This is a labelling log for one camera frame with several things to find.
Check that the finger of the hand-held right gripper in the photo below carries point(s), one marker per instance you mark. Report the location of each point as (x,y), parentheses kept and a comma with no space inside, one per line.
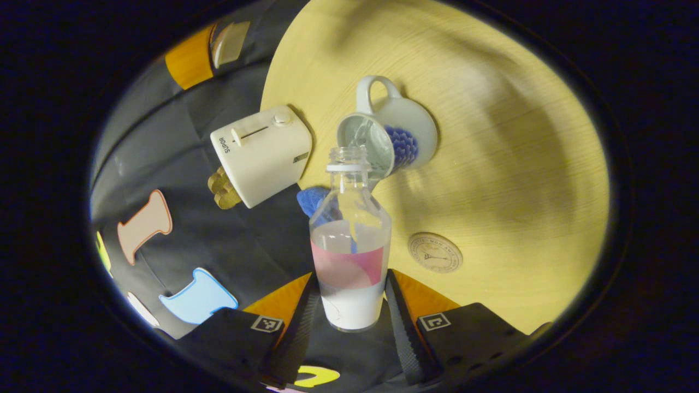
(190,57)

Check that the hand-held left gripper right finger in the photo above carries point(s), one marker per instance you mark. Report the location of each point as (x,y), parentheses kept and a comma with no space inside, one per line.
(404,338)

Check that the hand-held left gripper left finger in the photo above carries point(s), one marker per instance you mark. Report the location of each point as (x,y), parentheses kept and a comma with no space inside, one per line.
(297,333)

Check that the clear plastic water bottle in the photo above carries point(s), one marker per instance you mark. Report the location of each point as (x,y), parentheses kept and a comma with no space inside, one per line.
(349,273)

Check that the round cork coaster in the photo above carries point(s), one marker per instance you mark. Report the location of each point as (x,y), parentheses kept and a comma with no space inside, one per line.
(435,252)

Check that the white blue teacup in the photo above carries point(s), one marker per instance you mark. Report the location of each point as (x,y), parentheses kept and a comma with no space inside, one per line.
(409,123)

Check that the black backdrop cloth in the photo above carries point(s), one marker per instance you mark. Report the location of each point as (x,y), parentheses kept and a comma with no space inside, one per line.
(235,245)

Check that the white toaster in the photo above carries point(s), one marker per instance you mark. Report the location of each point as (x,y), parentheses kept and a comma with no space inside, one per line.
(262,155)

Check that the brown bread slice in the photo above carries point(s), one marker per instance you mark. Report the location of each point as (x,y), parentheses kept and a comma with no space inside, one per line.
(218,183)
(229,199)

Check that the blue folded towel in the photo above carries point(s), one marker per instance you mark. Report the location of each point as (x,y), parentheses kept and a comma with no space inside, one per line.
(312,199)

